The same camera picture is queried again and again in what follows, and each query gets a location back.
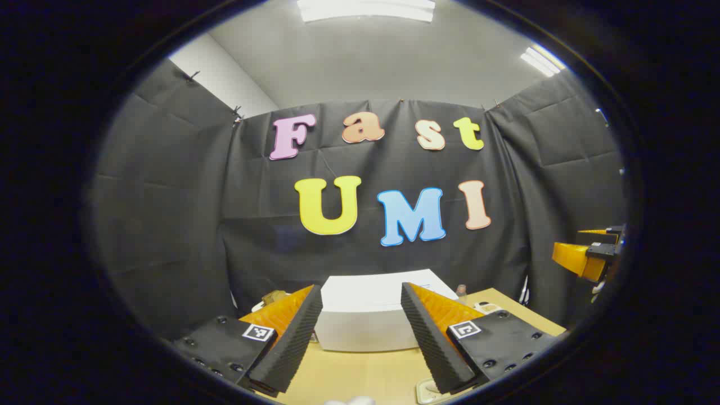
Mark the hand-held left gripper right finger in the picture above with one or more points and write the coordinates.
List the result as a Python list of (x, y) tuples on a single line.
[(430, 343)]

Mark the white toaster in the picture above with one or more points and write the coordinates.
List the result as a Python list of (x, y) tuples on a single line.
[(257, 306)]

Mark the small white snack dish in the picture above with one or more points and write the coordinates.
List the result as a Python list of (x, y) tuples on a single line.
[(486, 307)]

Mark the black binder clip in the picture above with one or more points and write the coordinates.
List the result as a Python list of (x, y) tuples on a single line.
[(237, 114), (194, 75)]

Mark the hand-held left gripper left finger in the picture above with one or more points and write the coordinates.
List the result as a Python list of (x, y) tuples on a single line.
[(292, 343)]

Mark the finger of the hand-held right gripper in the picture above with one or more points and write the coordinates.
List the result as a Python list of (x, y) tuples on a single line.
[(614, 233), (576, 260)]

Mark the clear plastic bottle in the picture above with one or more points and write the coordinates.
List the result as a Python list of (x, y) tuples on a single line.
[(461, 293)]

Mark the black backdrop cloth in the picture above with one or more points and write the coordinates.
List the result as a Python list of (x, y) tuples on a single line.
[(169, 225)]

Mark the white microwave oven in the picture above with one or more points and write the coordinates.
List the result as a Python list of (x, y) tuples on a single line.
[(365, 315)]

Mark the brown bread slice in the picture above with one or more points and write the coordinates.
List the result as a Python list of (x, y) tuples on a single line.
[(274, 297)]

